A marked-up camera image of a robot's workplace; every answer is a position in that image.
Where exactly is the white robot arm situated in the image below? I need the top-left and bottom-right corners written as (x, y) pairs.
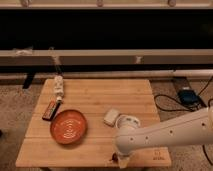
top-left (115, 107), bottom-right (213, 168)

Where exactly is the orange ceramic bowl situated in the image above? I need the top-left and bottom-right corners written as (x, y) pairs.
top-left (50, 110), bottom-right (87, 145)

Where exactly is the white plastic cup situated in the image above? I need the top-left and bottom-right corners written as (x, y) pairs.
top-left (115, 115), bottom-right (141, 129)

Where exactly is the white sponge block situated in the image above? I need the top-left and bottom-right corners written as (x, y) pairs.
top-left (103, 109), bottom-right (119, 126)

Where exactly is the wooden table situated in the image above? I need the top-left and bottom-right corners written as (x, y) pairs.
top-left (15, 78), bottom-right (172, 169)

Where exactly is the red black candy bar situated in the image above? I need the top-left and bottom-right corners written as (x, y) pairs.
top-left (42, 101), bottom-right (60, 121)

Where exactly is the blue power adapter box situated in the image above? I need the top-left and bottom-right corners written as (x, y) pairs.
top-left (178, 90), bottom-right (198, 105)

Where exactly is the white power strip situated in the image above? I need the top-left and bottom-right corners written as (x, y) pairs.
top-left (54, 75), bottom-right (64, 101)

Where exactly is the black floor cable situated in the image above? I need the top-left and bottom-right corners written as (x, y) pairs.
top-left (153, 75), bottom-right (213, 167)

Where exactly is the grey metal rail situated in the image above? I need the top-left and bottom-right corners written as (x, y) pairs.
top-left (0, 49), bottom-right (213, 66)

